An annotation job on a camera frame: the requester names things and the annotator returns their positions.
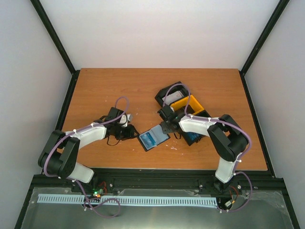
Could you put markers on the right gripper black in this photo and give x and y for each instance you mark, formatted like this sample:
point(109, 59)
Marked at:
point(165, 130)

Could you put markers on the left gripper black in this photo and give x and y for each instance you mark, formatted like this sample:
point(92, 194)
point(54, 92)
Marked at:
point(130, 132)

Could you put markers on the black leather card holder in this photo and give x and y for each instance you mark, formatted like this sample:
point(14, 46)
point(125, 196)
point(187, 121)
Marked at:
point(157, 134)

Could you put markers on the black cards stack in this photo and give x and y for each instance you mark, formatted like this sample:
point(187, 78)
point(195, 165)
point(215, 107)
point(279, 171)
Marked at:
point(189, 110)

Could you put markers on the yellow bin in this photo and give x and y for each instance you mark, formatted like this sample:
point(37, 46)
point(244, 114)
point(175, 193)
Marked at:
point(192, 104)

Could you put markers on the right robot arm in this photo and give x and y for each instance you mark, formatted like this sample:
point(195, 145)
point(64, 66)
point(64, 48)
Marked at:
point(229, 140)

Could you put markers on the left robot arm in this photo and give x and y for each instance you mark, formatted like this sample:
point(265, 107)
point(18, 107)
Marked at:
point(59, 156)

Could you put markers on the white cards stack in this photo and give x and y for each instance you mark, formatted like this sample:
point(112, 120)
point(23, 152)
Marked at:
point(171, 98)

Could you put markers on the blue cards stack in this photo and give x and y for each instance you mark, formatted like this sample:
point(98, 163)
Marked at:
point(193, 137)

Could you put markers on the green led circuit board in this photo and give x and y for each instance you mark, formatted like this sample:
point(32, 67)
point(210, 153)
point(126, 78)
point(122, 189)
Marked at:
point(99, 192)

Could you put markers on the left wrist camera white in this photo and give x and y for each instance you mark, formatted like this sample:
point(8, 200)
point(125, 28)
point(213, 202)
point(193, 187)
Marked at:
point(125, 119)

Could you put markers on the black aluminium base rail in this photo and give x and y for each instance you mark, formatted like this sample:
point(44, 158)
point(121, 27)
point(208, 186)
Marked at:
point(202, 181)

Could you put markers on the light blue cable duct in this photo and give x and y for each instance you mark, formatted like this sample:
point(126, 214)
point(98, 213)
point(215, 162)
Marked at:
point(131, 201)

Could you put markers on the left black frame post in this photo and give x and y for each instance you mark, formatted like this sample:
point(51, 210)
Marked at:
point(53, 34)

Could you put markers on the black frame post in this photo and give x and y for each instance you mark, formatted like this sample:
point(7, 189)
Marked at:
point(53, 34)
point(275, 16)

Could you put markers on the right black frame post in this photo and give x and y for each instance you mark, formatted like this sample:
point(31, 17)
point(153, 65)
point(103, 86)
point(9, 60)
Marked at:
point(275, 16)

